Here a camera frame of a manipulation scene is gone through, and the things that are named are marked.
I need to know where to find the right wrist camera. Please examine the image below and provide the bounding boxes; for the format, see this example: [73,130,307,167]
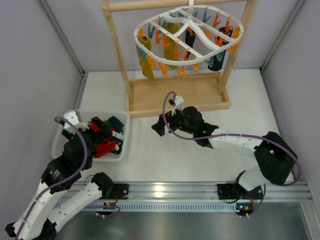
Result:
[169,95,185,111]

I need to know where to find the dark green rolled sock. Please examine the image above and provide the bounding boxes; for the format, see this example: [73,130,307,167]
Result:
[107,116,124,133]

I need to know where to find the mustard yellow sock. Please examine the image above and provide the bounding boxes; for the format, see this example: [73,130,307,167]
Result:
[163,23,179,61]
[136,36,155,80]

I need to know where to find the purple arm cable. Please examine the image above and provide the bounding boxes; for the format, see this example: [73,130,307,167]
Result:
[14,116,121,240]
[162,91,302,218]

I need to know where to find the white round clip hanger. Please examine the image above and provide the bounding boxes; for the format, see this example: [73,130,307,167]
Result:
[134,0,245,71]

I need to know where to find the dark navy patterned sock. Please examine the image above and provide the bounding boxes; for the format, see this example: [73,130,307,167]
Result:
[184,27,197,49]

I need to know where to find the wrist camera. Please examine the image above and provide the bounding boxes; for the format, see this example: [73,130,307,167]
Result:
[169,95,185,111]
[63,111,82,133]

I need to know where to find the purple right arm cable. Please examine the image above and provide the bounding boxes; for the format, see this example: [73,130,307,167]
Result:
[162,91,302,218]

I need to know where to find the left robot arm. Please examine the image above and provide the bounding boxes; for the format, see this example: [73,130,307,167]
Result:
[5,116,114,240]

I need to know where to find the wooden hanger rack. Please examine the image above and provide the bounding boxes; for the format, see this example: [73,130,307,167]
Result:
[101,0,258,118]

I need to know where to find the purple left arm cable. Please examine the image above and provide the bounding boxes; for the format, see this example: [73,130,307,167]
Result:
[14,116,121,240]

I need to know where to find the white plastic laundry basket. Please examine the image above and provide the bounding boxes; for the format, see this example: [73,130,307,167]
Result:
[50,109,131,163]

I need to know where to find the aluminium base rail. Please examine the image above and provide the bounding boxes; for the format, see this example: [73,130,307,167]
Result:
[41,181,313,213]

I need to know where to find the red santa sock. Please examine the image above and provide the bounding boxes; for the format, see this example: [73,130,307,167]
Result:
[94,141,120,158]

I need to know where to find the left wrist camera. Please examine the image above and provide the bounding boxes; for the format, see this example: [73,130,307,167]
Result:
[63,111,82,133]

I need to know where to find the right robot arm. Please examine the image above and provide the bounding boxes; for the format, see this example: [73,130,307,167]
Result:
[151,106,297,200]

